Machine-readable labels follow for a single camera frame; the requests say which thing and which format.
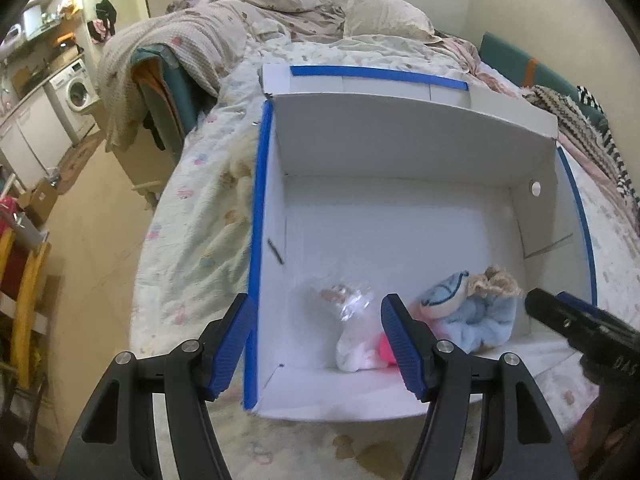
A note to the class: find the brown crocheted blanket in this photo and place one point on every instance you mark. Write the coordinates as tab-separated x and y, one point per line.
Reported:
565	110

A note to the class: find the green padded headboard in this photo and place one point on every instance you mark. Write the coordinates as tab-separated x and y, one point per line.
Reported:
505	60

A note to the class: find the hanging dark and pink clothes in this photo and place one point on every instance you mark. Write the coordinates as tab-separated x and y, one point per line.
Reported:
102	22

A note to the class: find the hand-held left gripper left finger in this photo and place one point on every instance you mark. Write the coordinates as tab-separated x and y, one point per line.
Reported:
232	345

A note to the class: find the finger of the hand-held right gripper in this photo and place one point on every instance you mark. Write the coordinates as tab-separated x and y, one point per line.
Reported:
607	320
555	312

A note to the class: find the pink white bagged socks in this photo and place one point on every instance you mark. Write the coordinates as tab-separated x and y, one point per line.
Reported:
352	350

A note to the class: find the black and white striped cloth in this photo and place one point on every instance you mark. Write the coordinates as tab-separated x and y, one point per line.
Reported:
595	105

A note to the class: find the white bed-end bench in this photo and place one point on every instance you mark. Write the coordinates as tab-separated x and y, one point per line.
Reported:
142	170

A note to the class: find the teal bed footboard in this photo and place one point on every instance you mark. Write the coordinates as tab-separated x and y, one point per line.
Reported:
165	90

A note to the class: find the grey striped quilt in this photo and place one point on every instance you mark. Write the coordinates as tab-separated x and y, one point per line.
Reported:
200	25

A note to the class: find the clear plastic bag with doll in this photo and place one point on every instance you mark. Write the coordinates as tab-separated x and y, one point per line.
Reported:
345	300

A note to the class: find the yellow wooden chair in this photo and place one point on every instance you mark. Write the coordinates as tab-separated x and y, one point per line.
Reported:
25	300

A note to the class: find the cream fluffy plush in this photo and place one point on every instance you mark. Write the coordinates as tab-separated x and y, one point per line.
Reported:
240	165

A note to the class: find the white floor cabinet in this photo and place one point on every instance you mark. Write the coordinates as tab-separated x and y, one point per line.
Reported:
30	135

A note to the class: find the brown cardboard box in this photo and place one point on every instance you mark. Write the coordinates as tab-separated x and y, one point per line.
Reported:
40	200

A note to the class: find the white washing machine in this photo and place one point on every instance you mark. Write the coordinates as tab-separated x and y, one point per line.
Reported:
75	90

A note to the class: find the blue and white cardboard box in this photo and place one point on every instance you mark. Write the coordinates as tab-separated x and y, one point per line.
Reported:
400	220

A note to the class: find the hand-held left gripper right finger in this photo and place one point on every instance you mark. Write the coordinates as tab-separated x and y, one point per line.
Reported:
400	345

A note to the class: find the light blue plush doll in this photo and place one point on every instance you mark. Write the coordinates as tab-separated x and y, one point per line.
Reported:
475	320

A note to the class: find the brown patterned rug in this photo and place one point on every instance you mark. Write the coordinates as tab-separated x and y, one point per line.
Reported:
80	155

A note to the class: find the dark cloth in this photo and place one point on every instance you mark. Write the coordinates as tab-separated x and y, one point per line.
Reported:
150	130

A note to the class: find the pink plush toy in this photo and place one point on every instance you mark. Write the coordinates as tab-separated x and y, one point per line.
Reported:
385	350

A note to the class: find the beige pillow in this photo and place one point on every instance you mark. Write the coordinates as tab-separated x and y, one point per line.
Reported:
385	12

